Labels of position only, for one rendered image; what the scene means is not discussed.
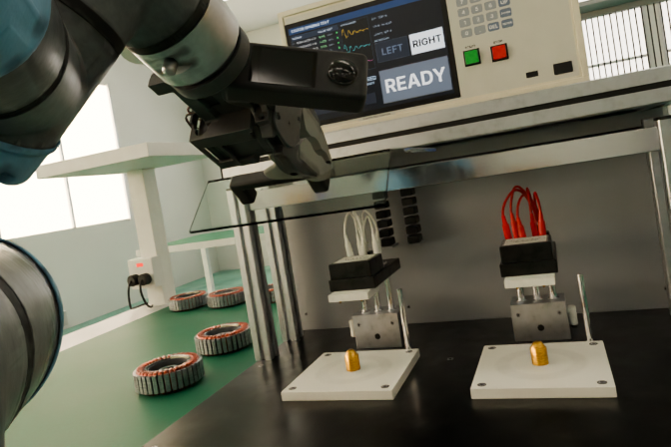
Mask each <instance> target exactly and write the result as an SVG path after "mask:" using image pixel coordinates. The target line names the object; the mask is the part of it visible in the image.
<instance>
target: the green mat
mask: <svg viewBox="0 0 671 447"><path fill-rule="evenodd" d="M271 307H272V313H273V319H274V325H275V331H276V337H277V343H278V346H279V345H281V344H282V343H283V342H284V341H283V340H282V334H281V327H280V321H279V315H278V309H277V303H276V302H274V303H271ZM230 322H246V323H249V317H248V311H247V305H246V302H243V303H240V304H237V305H234V306H228V307H224V308H210V307H208V305H207V304H206V305H205V306H201V307H198V308H195V309H190V310H186V311H185V310H184V311H172V310H170V307H169V306H167V307H165V308H163V309H160V310H158V311H155V312H153V313H151V314H148V315H146V316H144V317H141V318H139V319H136V320H134V321H132V322H129V323H127V324H124V325H122V326H120V327H117V328H115V329H113V330H110V331H108V332H105V333H103V334H101V335H98V336H96V337H94V338H91V339H89V340H86V341H84V342H82V343H79V344H77V345H74V346H72V347H70V348H67V349H65V350H63V351H60V352H59V355H58V357H57V360H56V363H55V365H54V367H53V369H52V371H51V373H50V375H49V377H48V378H47V380H46V382H45V383H44V385H43V386H42V388H41V389H40V390H39V391H38V393H37V394H36V395H35V396H34V397H33V398H32V399H31V400H30V401H29V402H28V403H27V404H26V405H25V406H24V407H23V408H22V410H21V411H20V412H19V414H18V415H17V417H16V418H15V419H14V421H13V422H12V423H11V425H10V426H9V428H8V429H7V430H6V431H5V447H142V446H144V445H145V444H146V443H148V442H149V441H150V440H152V439H153V438H154V437H156V436H157V435H159V434H160V433H161V432H163V431H164V430H165V429H167V428H168V427H169V426H171V425H172V424H173V423H175V422H176V421H178V420H179V419H180V418H182V417H183V416H184V415H186V414H187V413H188V412H190V411H191V410H192V409H194V408H195V407H196V406H198V405H199V404H201V403H202V402H203V401H205V400H206V399H207V398H209V397H210V396H211V395H213V394H214V393H215V392H217V391H218V390H220V389H221V388H222V387H224V386H225V385H226V384H228V383H229V382H230V381H232V380H233V379H234V378H236V377H237V376H239V375H240V374H241V373H243V372H244V371H245V370H247V369H248V368H249V367H251V366H252V365H253V364H255V363H256V359H255V353H254V347H253V343H250V344H249V345H248V346H247V347H244V348H243V349H240V350H236V351H232V352H231V353H229V351H228V353H227V354H225V353H223V354H222V355H221V354H219V355H214V356H212V355H210V356H208V355H207V356H206V355H203V354H201V355H202V357H203V363H204V369H205V375H204V376H203V377H202V378H201V379H200V380H199V381H198V382H196V383H195V384H192V385H191V386H188V387H187V388H183V389H182V390H177V391H176V392H174V391H173V390H172V392H171V393H166V394H162V393H161V394H160V395H157V394H156V395H154V396H153V395H150V396H149V395H143V394H139V393H137V392H136V390H135V384H134V378H133V372H134V370H136V368H137V367H139V366H140V365H141V364H143V363H145V362H148V361H149V360H153V359H154V358H158V357H163V356H164V355H166V356H167V355H168V354H171V355H172V354H173V353H176V354H177V353H178V352H180V353H182V352H195V353H197V350H196V344H195V338H194V337H195V335H196V334H198V333H199V332H200V331H201V330H203V329H206V328H209V327H213V326H214V325H215V326H217V325H218V324H219V325H221V324H226V323H230Z"/></svg>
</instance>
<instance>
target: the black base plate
mask: <svg viewBox="0 0 671 447"><path fill-rule="evenodd" d="M589 315H590V321H591V328H592V334H593V341H599V340H602V341H603V343H604V347H605V350H606V354H607V358H608V361H609V365H610V368H611V372H612V376H613V379H614V383H615V386H616V392H617V397H601V398H506V399H472V398H471V393H470V387H471V384H472V381H473V378H474V375H475V372H476V369H477V366H478V363H479V360H480V357H481V353H482V350H483V347H484V346H485V345H508V344H531V343H532V342H533V341H518V342H516V341H515V337H514V331H513V324H512V318H511V317H505V318H489V319H472V320H457V321H441V322H424V323H408V330H409V337H410V343H411V349H419V355H420V357H419V359H418V360H417V361H416V363H415V365H414V366H413V368H412V369H411V371H410V373H409V374H408V376H407V378H406V379H405V381H404V383H403V384H402V386H401V387H400V389H399V391H398V392H397V394H396V396H395V397H394V399H393V400H317V401H283V400H282V394H281V392H282V391H283V390H284V389H285V388H286V387H288V386H289V385H290V384H291V383H292V382H293V381H294V380H295V379H296V378H297V377H298V376H300V375H301V374H302V373H303V372H304V371H305V370H306V369H307V368H308V367H309V366H310V365H312V364H313V363H314V362H315V361H316V360H317V359H318V358H319V357H320V356H321V355H322V354H324V353H327V352H347V350H348V349H354V350H355V351H372V350H395V349H406V347H405V344H404V346H403V347H387V348H365V349H357V346H356V340H355V339H352V336H351V334H350V327H342V328H325V329H309V330H303V333H304V336H302V337H300V339H298V340H291V339H290V340H288V341H285V342H283V343H282V344H281V345H279V346H278V349H279V355H278V356H275V358H274V359H272V360H265V359H263V360H260V361H257V362H256V363H255V364H253V365H252V366H251V367H249V368H248V369H247V370H245V371H244V372H243V373H241V374H240V375H239V376H237V377H236V378H234V379H233V380H232V381H230V382H229V383H228V384H226V385H225V386H224V387H222V388H221V389H220V390H218V391H217V392H215V393H214V394H213V395H211V396H210V397H209V398H207V399H206V400H205V401H203V402H202V403H201V404H199V405H198V406H196V407H195V408H194V409H192V410H191V411H190V412H188V413H187V414H186V415H184V416H183V417H182V418H180V419H179V420H178V421H176V422H175V423H173V424H172V425H171V426H169V427H168V428H167V429H165V430H164V431H163V432H161V433H160V434H159V435H157V436H156V437H154V438H153V439H152V440H150V441H149V442H148V443H146V444H145V445H144V446H142V447H671V315H670V310H669V308H653V309H637V310H620V311H604V312H589Z"/></svg>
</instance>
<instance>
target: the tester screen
mask: <svg viewBox="0 0 671 447"><path fill-rule="evenodd" d="M438 27H442V31H443V37H444V43H445V47H444V48H440V49H436V50H431V51H427V52H423V53H419V54H415V55H410V56H406V57H402V58H398V59H394V60H389V61H385V62H381V63H378V62H377V56H376V50H375V43H379V42H383V41H387V40H391V39H395V38H399V37H403V36H407V35H411V34H415V33H419V32H423V31H427V30H430V29H434V28H438ZM289 35H290V41H291V47H299V48H309V49H319V50H329V51H338V52H348V53H358V54H364V55H366V57H367V89H366V93H367V94H370V93H375V96H376V103H373V104H369V105H364V108H363V110H362V111H361V112H366V111H371V110H375V109H380V108H385V107H390V106H395V105H400V104H404V103H409V102H414V101H419V100H424V99H428V98H433V97H438V96H443V95H448V94H453V93H454V87H453V81H452V74H451V68H450V61H449V55H448V49H447V42H446V36H445V29H444V23H443V17H442V10H441V4H440V0H392V1H389V2H385V3H382V4H378V5H374V6H371V7H367V8H363V9H360V10H356V11H353V12H349V13H345V14H342V15H338V16H335V17H331V18H327V19H324V20H320V21H318V22H314V23H310V24H307V25H303V26H300V27H296V28H292V29H289ZM446 55H447V58H448V64H449V71H450V77H451V83H452V90H448V91H444V92H439V93H434V94H429V95H424V96H420V97H415V98H410V99H405V100H401V101H396V102H391V103H386V104H384V103H383V98H382V91H381V85H380V79H379V73H378V71H382V70H386V69H390V68H395V67H399V66H403V65H408V64H412V63H416V62H421V61H425V60H429V59H433V58H438V57H442V56H446ZM351 114H356V113H348V112H331V113H326V114H321V115H318V118H319V120H320V121H322V120H327V119H332V118H337V117H342V116H346V115H351Z"/></svg>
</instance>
